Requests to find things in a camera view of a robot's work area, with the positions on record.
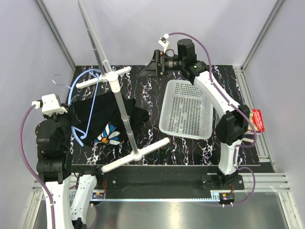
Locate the black daisy print t-shirt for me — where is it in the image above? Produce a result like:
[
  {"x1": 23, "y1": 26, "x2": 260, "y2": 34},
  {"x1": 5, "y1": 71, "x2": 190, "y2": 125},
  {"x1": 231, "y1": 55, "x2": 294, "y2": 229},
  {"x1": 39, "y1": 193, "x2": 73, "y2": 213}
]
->
[{"x1": 69, "y1": 94, "x2": 150, "y2": 147}]

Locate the grey white garment rack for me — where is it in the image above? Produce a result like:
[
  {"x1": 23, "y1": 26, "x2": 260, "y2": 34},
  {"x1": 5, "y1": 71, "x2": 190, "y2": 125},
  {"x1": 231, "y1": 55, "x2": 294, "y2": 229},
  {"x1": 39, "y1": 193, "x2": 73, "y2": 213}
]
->
[{"x1": 77, "y1": 0, "x2": 170, "y2": 173}]

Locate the white plastic mesh basket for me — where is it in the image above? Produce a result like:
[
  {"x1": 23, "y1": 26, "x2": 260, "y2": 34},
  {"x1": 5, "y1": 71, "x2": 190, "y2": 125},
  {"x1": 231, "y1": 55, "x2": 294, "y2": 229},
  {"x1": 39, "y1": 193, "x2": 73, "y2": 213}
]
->
[{"x1": 159, "y1": 80, "x2": 214, "y2": 140}]

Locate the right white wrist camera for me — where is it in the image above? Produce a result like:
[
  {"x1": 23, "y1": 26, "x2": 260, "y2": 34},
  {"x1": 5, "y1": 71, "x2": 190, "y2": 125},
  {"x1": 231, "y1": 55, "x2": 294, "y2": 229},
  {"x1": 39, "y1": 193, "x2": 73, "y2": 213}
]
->
[{"x1": 158, "y1": 33, "x2": 169, "y2": 52}]

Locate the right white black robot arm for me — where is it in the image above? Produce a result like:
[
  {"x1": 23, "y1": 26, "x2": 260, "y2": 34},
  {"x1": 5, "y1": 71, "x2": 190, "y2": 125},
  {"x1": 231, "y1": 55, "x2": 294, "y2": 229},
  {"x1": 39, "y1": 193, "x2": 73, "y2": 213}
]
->
[{"x1": 140, "y1": 34, "x2": 253, "y2": 189}]

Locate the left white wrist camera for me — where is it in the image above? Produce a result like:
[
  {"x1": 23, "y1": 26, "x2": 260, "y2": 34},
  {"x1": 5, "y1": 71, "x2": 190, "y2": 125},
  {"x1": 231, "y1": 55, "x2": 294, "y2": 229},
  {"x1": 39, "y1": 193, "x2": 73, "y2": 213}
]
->
[{"x1": 31, "y1": 94, "x2": 68, "y2": 116}]

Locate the red cover book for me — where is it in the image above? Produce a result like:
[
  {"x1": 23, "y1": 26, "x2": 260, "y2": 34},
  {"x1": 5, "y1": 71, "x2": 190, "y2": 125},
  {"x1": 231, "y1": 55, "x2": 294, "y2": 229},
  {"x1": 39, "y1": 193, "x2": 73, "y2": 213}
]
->
[{"x1": 249, "y1": 109, "x2": 265, "y2": 135}]

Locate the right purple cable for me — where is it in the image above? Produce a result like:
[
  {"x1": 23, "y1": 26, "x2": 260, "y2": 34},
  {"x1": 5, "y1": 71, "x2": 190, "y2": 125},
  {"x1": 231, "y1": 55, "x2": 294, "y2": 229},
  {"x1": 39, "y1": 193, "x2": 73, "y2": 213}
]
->
[{"x1": 168, "y1": 32, "x2": 257, "y2": 206}]

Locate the black marbled table mat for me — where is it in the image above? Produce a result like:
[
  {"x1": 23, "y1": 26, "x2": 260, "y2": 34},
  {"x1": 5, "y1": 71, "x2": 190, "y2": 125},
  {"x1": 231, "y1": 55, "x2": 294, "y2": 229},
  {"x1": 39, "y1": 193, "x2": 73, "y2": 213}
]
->
[{"x1": 69, "y1": 64, "x2": 262, "y2": 166}]

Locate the light blue clothes hanger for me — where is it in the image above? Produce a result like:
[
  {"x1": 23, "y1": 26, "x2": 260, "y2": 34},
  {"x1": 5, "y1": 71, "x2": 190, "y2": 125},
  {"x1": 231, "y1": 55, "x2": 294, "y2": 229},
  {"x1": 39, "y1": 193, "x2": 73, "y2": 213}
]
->
[{"x1": 51, "y1": 69, "x2": 101, "y2": 147}]

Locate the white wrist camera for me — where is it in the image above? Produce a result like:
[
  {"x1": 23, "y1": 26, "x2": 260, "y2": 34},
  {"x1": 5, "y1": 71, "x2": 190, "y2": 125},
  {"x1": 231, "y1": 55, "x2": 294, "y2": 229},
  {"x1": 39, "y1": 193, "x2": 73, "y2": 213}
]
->
[
  {"x1": 158, "y1": 33, "x2": 169, "y2": 52},
  {"x1": 31, "y1": 94, "x2": 68, "y2": 116}
]

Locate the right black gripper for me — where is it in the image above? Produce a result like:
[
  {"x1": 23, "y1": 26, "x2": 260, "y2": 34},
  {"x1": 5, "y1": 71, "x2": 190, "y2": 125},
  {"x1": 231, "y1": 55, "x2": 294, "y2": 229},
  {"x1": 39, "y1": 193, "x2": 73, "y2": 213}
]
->
[{"x1": 140, "y1": 50, "x2": 185, "y2": 78}]

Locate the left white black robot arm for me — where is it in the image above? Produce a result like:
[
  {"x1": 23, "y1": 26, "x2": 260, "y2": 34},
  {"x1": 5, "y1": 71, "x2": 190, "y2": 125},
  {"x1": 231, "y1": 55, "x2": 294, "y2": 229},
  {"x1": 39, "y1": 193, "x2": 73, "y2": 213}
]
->
[{"x1": 35, "y1": 108, "x2": 103, "y2": 229}]

